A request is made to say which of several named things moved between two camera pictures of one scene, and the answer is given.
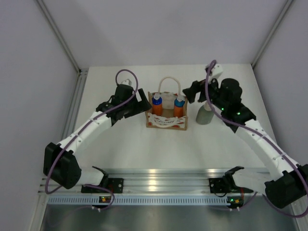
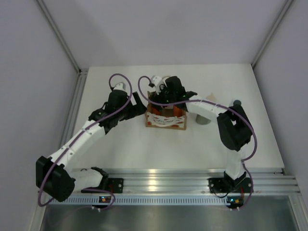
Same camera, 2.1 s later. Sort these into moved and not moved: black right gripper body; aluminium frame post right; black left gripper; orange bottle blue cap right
Moved: black right gripper body
Not moved: orange bottle blue cap right; aluminium frame post right; black left gripper
